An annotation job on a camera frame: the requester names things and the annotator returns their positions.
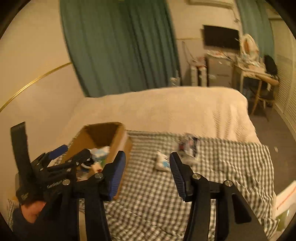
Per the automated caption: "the white louvered wardrobe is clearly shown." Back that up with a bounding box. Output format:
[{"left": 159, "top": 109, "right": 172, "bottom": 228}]
[{"left": 271, "top": 20, "right": 295, "bottom": 137}]

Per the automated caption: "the white vanity desk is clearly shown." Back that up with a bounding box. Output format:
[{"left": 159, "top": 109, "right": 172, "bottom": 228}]
[{"left": 232, "top": 64, "right": 271, "bottom": 93}]

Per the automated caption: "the white air conditioner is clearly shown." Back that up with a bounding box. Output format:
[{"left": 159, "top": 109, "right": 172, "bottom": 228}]
[{"left": 189, "top": 0, "right": 234, "bottom": 9}]

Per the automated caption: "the blue pill blister pack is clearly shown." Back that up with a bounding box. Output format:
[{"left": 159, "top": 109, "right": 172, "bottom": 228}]
[{"left": 90, "top": 146, "right": 110, "bottom": 164}]

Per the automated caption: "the green curtain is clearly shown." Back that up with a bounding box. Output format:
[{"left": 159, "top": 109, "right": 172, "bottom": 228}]
[
  {"left": 60, "top": 1, "right": 181, "bottom": 97},
  {"left": 236, "top": 0, "right": 274, "bottom": 58}
]

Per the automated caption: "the left hand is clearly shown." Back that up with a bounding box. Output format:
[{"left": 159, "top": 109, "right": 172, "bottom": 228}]
[{"left": 21, "top": 201, "right": 46, "bottom": 223}]

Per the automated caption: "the white tube with blue label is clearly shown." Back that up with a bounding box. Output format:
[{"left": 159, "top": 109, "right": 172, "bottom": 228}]
[{"left": 154, "top": 151, "right": 171, "bottom": 172}]

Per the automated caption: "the black bag on chair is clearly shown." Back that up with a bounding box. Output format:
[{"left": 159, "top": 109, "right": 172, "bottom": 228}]
[{"left": 264, "top": 55, "right": 278, "bottom": 76}]

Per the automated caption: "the black wall television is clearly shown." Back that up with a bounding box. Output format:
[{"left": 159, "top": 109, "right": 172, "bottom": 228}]
[{"left": 203, "top": 25, "right": 240, "bottom": 50}]

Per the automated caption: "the brown cardboard box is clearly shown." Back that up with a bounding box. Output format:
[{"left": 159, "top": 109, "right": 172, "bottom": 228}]
[{"left": 61, "top": 122, "right": 132, "bottom": 200}]

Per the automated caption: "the grey mini fridge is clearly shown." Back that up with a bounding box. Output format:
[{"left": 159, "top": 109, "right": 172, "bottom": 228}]
[{"left": 206, "top": 55, "right": 233, "bottom": 88}]

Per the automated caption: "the cream white bed quilt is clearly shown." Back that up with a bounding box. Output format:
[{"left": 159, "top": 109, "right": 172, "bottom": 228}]
[{"left": 57, "top": 86, "right": 259, "bottom": 144}]

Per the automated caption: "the wooden chair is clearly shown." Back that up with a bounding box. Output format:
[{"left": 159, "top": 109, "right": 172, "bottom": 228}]
[{"left": 250, "top": 74, "right": 280, "bottom": 121}]

